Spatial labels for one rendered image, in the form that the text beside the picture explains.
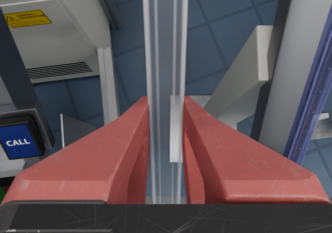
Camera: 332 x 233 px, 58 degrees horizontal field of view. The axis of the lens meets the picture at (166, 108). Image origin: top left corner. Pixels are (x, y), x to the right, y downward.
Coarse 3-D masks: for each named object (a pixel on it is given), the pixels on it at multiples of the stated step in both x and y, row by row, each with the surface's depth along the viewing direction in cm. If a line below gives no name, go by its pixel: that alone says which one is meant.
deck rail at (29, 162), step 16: (0, 16) 34; (0, 32) 33; (0, 48) 33; (16, 48) 36; (0, 64) 32; (16, 64) 36; (0, 80) 32; (16, 80) 35; (0, 96) 33; (16, 96) 35; (32, 96) 39; (32, 160) 39
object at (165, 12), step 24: (144, 0) 9; (168, 0) 9; (144, 24) 10; (168, 24) 9; (168, 48) 10; (168, 72) 10; (168, 96) 11; (168, 120) 12; (168, 144) 12; (168, 168) 13; (168, 192) 14
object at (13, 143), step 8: (0, 128) 32; (8, 128) 32; (16, 128) 32; (24, 128) 32; (0, 136) 32; (8, 136) 32; (16, 136) 32; (24, 136) 32; (8, 144) 33; (16, 144) 33; (24, 144) 33; (32, 144) 33; (8, 152) 34; (16, 152) 34; (24, 152) 34; (32, 152) 34
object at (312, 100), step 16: (320, 48) 21; (320, 64) 21; (320, 80) 21; (304, 96) 23; (320, 96) 22; (304, 112) 23; (320, 112) 23; (304, 128) 24; (288, 144) 26; (304, 144) 25
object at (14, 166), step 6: (0, 162) 40; (6, 162) 39; (12, 162) 39; (18, 162) 39; (24, 162) 39; (0, 168) 39; (6, 168) 38; (12, 168) 38; (18, 168) 38; (24, 168) 39; (0, 174) 38; (6, 174) 38; (12, 174) 39
